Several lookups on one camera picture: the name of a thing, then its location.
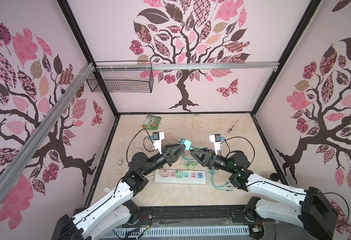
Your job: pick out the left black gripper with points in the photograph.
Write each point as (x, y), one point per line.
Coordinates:
(171, 158)

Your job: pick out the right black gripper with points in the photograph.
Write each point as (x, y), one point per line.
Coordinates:
(206, 156)

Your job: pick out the teal charger plug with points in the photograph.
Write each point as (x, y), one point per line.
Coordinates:
(187, 143)

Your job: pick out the green charger plug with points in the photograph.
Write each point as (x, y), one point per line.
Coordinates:
(179, 174)

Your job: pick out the pink charger plug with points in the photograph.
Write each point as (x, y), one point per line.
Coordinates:
(164, 173)

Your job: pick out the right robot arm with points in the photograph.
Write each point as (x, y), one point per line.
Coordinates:
(308, 209)

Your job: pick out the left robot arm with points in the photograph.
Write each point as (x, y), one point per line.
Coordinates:
(116, 208)

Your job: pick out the white multicolour power strip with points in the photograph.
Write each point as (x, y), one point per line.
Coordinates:
(184, 177)

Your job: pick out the metal fork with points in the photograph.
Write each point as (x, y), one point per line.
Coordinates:
(231, 128)

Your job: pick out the green snack packet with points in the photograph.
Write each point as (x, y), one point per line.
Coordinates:
(151, 122)

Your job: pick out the cream vegetable peeler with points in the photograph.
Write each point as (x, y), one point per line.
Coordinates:
(195, 119)

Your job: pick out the glass jar black lid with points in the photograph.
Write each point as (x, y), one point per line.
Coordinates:
(274, 177)

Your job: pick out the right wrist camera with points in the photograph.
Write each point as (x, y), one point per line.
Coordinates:
(217, 140)

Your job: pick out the black front base frame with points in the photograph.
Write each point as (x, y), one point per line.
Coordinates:
(197, 216)

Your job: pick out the back aluminium rail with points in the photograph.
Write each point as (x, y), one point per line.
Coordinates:
(195, 66)

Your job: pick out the aluminium rail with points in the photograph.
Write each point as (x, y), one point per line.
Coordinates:
(195, 66)
(25, 154)

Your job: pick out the black wire basket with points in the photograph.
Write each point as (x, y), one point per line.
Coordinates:
(122, 77)

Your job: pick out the white vented cable duct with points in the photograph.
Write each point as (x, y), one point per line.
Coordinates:
(175, 233)

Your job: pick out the left aluminium rail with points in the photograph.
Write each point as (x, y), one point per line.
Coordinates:
(25, 154)

